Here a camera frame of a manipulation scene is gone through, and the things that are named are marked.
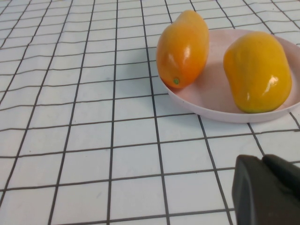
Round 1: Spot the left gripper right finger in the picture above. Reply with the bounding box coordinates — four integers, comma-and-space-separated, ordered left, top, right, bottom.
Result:
262, 154, 300, 196

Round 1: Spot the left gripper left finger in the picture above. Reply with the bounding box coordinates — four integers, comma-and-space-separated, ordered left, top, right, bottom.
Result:
232, 154, 300, 225

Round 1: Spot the yellow mango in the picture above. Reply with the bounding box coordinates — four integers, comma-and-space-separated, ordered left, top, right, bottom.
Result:
223, 31, 293, 114

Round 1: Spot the orange mango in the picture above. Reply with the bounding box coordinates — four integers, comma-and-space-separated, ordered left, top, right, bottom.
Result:
156, 9, 210, 89

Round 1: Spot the pink round plate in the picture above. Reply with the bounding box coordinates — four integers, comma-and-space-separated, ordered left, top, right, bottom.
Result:
160, 29, 300, 124

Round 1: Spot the white grid tablecloth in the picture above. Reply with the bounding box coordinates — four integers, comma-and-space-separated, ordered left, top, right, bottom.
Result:
0, 0, 300, 225

